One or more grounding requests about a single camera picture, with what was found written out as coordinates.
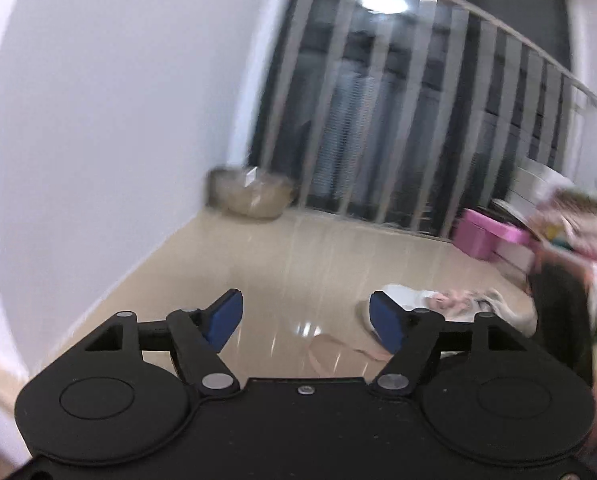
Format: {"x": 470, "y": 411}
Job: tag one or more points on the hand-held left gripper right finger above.
{"x": 386, "y": 322}

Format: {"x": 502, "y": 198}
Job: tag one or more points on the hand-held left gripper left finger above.
{"x": 223, "y": 317}

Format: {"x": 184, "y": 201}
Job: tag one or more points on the white navy sneaker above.
{"x": 503, "y": 305}

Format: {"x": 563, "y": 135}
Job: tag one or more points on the pink shoelace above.
{"x": 328, "y": 350}

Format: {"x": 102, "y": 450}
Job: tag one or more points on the white low box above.
{"x": 513, "y": 260}

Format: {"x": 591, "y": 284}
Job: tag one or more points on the magenta flat box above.
{"x": 498, "y": 230}

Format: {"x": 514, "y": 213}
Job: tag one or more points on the magenta cube box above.
{"x": 473, "y": 240}

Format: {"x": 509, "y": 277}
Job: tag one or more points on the steel bowl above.
{"x": 251, "y": 195}

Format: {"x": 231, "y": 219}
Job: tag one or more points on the stack of white boxes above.
{"x": 538, "y": 182}

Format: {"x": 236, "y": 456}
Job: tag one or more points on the dark louvred window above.
{"x": 378, "y": 135}

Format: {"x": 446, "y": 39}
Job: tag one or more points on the steel window railing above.
{"x": 403, "y": 110}

